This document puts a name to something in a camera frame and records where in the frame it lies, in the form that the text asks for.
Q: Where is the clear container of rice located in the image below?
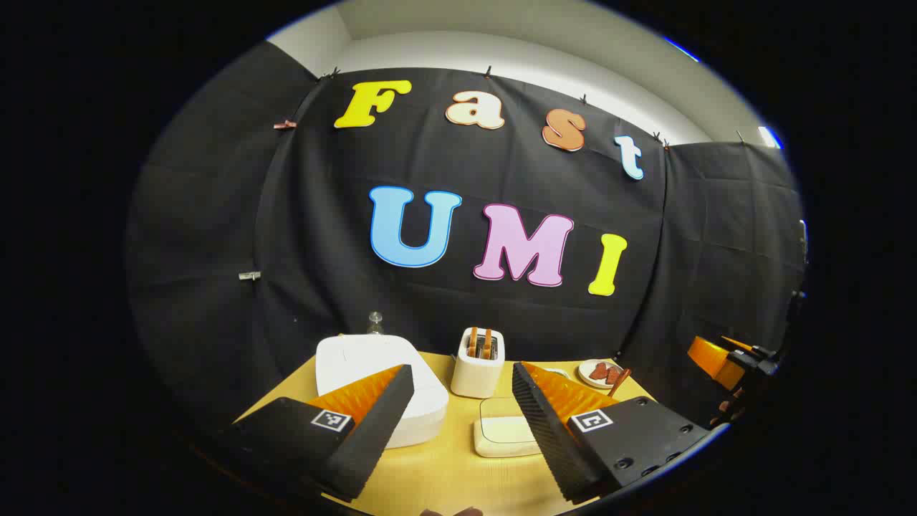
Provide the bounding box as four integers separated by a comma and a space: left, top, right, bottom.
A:
473, 396, 543, 458

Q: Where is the black backdrop cloth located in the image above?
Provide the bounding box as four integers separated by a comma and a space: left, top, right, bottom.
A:
125, 41, 807, 438

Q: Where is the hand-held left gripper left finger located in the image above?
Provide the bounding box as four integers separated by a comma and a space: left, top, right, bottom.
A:
233, 364, 415, 502

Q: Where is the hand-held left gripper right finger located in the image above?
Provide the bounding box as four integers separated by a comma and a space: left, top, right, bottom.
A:
512, 361, 710, 504

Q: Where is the white toaster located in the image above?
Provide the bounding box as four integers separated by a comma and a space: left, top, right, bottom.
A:
450, 327, 506, 399

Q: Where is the white round plate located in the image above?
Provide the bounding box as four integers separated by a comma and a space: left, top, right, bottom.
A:
577, 358, 625, 389

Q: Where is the white rice cooker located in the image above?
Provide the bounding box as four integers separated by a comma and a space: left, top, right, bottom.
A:
316, 334, 449, 449

